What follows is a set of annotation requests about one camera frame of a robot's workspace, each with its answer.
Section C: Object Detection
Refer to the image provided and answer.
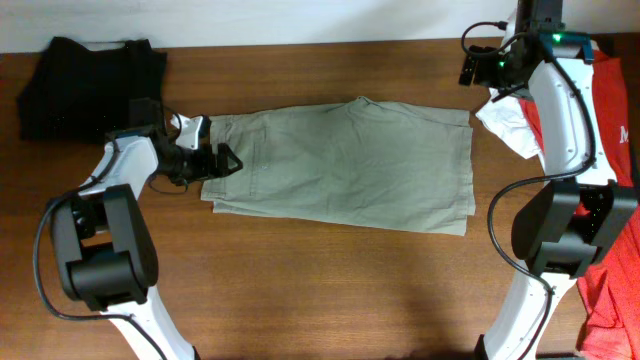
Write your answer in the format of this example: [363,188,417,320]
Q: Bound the khaki green shorts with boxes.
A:
[201,97,475,236]

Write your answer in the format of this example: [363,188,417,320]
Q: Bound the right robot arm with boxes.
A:
[459,0,638,360]

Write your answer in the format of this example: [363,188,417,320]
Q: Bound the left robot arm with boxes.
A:
[32,98,244,359]

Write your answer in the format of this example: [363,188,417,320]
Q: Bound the white garment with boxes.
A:
[475,88,541,159]

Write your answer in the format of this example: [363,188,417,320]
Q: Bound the black folded garment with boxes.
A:
[17,37,167,143]

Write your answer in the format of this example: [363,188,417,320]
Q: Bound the red t-shirt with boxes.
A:
[517,49,640,360]

